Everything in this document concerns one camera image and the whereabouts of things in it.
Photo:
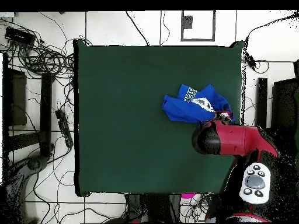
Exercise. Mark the blue printed t-shirt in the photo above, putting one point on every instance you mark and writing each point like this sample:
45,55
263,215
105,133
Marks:
182,109

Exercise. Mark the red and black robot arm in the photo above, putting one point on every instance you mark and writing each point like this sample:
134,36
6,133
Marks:
233,140

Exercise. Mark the black power adapter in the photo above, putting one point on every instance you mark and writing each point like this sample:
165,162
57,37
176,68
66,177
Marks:
250,61

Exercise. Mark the pink object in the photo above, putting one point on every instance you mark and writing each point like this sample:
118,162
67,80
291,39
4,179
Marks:
188,195

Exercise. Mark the dark green table cloth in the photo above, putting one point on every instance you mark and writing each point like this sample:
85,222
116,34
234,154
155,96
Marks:
128,128

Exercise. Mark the black power strip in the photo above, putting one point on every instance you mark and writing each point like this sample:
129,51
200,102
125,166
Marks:
64,127

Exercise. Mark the black chair base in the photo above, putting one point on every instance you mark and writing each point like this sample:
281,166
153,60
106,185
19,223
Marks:
32,164

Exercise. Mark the black electronics box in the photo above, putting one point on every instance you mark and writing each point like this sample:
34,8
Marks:
19,36

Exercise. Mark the black wooden furniture frame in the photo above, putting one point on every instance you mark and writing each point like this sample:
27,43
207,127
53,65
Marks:
45,105
261,102

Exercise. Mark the grey square frame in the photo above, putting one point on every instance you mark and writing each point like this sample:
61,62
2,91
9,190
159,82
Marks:
182,25

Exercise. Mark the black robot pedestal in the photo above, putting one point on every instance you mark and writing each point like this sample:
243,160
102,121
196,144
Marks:
151,207

